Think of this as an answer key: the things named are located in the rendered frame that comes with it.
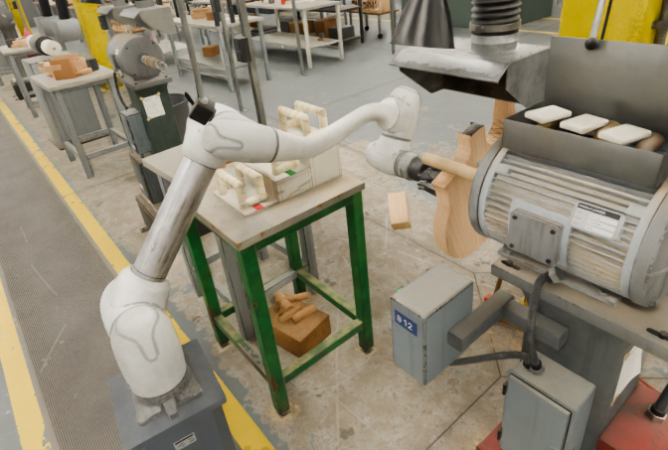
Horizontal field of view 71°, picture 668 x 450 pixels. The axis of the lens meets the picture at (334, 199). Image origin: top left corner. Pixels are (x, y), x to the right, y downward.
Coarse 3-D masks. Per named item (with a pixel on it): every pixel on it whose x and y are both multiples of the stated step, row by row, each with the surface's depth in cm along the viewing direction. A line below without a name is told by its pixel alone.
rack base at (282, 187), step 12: (252, 168) 184; (264, 168) 183; (300, 168) 180; (252, 180) 188; (264, 180) 179; (276, 180) 173; (288, 180) 176; (300, 180) 179; (276, 192) 175; (288, 192) 178; (300, 192) 181
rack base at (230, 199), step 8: (248, 184) 191; (216, 192) 187; (232, 192) 186; (248, 192) 184; (256, 192) 184; (224, 200) 181; (232, 200) 180; (272, 200) 177; (232, 208) 176; (248, 208) 173; (264, 208) 173; (248, 216) 170
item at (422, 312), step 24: (408, 288) 99; (432, 288) 98; (456, 288) 98; (408, 312) 95; (432, 312) 92; (456, 312) 99; (408, 336) 98; (432, 336) 95; (408, 360) 102; (432, 360) 99; (456, 360) 110; (480, 360) 106; (528, 360) 100
